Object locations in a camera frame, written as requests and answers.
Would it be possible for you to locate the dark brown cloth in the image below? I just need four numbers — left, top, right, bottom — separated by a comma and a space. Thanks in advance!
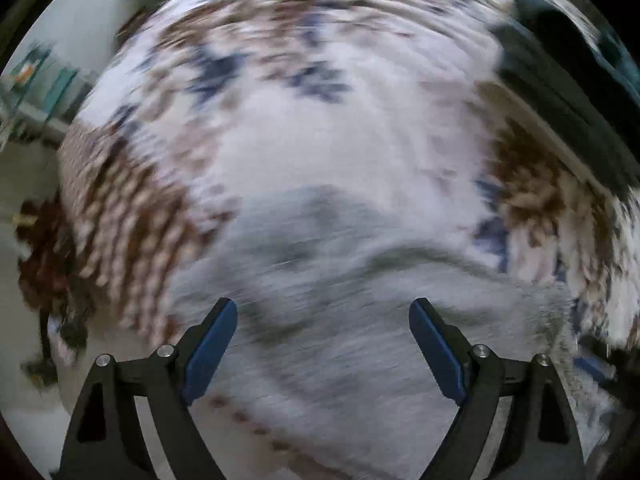
15, 197, 98, 386

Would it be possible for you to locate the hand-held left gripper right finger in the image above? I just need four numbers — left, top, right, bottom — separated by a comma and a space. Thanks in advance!
408, 297, 587, 480

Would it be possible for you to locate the floral printed bed sheet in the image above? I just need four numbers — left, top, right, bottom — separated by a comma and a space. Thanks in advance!
57, 0, 640, 480

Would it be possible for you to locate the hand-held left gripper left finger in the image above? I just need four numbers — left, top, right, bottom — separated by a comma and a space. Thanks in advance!
51, 297, 239, 480

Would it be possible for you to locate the grey towel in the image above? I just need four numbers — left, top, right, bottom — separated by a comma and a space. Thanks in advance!
167, 185, 618, 480

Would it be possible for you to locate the teal shelf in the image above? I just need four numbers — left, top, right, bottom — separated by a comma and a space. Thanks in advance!
0, 42, 96, 148

